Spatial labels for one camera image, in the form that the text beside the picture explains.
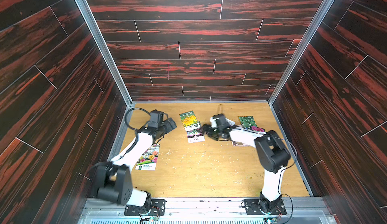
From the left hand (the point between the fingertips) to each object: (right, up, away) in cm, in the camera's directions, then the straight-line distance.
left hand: (171, 125), depth 89 cm
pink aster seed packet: (+14, -8, +12) cm, 21 cm away
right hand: (+20, -4, +9) cm, 23 cm away
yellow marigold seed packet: (+10, +2, +20) cm, 22 cm away
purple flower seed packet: (+41, +1, +19) cm, 45 cm away
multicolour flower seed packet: (-15, -21, +2) cm, 26 cm away
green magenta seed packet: (+55, -3, +15) cm, 57 cm away
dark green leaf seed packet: (+53, +1, +19) cm, 56 cm away
